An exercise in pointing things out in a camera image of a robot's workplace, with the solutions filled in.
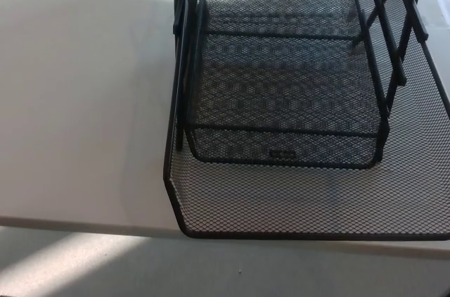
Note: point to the black mesh drawer organizer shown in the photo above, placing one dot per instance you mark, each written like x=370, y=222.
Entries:
x=281, y=100

